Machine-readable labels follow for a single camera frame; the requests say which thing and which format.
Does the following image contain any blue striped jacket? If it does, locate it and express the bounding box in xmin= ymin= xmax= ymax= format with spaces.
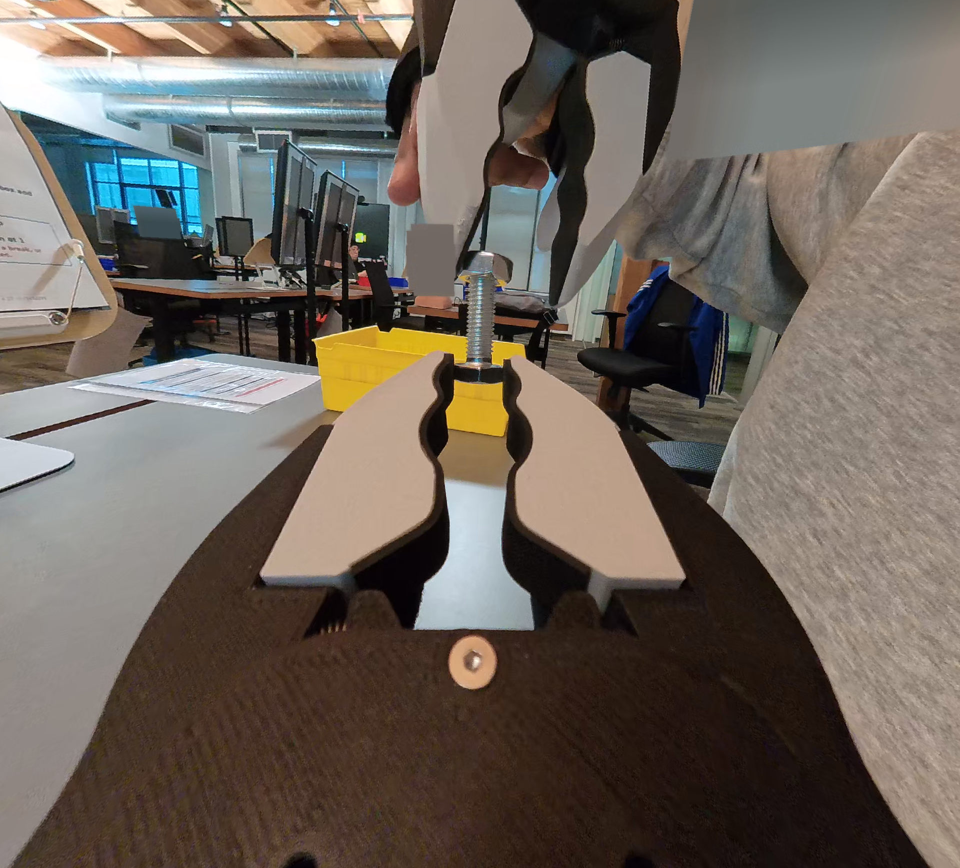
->
xmin=624 ymin=264 xmax=730 ymax=408

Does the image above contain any grey paper bag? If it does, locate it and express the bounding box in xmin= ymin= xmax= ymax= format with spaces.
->
xmin=67 ymin=313 xmax=151 ymax=378

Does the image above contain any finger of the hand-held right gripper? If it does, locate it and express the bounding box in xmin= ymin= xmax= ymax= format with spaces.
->
xmin=414 ymin=0 xmax=537 ymax=277
xmin=534 ymin=47 xmax=652 ymax=307

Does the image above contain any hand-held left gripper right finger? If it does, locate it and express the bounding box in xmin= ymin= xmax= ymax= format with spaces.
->
xmin=501 ymin=356 xmax=689 ymax=593

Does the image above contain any black monitor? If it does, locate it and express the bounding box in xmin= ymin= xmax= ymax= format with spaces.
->
xmin=270 ymin=139 xmax=318 ymax=268
xmin=313 ymin=171 xmax=363 ymax=271

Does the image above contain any printed instruction sheet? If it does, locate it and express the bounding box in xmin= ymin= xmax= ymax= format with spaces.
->
xmin=0 ymin=107 xmax=106 ymax=314

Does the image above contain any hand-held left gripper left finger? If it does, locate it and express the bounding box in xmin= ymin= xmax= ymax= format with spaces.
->
xmin=258 ymin=351 xmax=451 ymax=588

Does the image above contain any person's right forearm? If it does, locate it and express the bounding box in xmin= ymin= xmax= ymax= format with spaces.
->
xmin=615 ymin=133 xmax=924 ymax=337

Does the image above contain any steel bolt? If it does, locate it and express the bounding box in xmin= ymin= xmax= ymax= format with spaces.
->
xmin=452 ymin=261 xmax=498 ymax=387

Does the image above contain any person's right hand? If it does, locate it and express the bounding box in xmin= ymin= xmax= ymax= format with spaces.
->
xmin=386 ymin=122 xmax=564 ymax=208

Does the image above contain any grey desk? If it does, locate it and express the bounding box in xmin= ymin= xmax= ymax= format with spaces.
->
xmin=0 ymin=352 xmax=537 ymax=862

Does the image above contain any yellow plastic bin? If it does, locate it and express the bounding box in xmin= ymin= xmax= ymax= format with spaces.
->
xmin=311 ymin=327 xmax=552 ymax=438

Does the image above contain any black office chair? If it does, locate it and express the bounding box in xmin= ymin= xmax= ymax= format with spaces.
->
xmin=577 ymin=276 xmax=729 ymax=434

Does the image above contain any instruction sheet on stand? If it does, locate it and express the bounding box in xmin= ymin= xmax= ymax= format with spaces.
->
xmin=0 ymin=102 xmax=121 ymax=494

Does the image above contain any laminated paper sheet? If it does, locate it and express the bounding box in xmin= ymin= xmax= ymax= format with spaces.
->
xmin=69 ymin=357 xmax=322 ymax=414

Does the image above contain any wooden top background desk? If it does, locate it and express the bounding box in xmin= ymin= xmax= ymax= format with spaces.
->
xmin=108 ymin=276 xmax=414 ymax=363

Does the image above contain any silver ventilation duct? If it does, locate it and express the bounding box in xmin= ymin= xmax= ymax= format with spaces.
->
xmin=105 ymin=96 xmax=391 ymax=128
xmin=37 ymin=54 xmax=399 ymax=97

